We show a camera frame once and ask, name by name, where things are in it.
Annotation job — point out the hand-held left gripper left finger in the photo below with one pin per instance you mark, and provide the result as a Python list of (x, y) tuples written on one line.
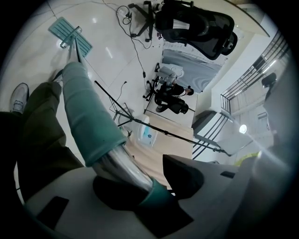
[(77, 200)]

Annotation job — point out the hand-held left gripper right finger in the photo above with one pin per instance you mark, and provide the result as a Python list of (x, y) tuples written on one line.
[(222, 193)]

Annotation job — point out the person's yellow shirt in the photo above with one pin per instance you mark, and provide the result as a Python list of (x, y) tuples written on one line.
[(245, 159)]

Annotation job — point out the round ceiling light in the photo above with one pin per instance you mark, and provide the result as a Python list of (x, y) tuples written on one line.
[(243, 128)]

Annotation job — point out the light wooden table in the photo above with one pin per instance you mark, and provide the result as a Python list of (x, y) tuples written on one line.
[(163, 149)]

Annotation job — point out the person's leg in olive trousers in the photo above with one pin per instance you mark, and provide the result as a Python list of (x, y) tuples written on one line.
[(42, 130), (9, 140)]

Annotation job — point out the black light stand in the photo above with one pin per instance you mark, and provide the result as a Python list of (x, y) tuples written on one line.
[(167, 133)]

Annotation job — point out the white plastic bottle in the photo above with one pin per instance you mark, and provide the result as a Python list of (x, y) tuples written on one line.
[(147, 135)]

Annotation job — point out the white sneaker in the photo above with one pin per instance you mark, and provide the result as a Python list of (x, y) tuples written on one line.
[(19, 98), (58, 78)]

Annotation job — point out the black metal railing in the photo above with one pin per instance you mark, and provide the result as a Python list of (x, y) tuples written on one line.
[(247, 77)]

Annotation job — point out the grey curved mat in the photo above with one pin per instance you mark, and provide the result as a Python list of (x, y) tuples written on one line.
[(191, 67)]

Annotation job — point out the black mesh office chair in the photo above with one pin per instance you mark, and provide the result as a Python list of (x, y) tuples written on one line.
[(198, 25)]

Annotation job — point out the black head-worn camera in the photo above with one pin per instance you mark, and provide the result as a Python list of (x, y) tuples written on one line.
[(269, 79)]

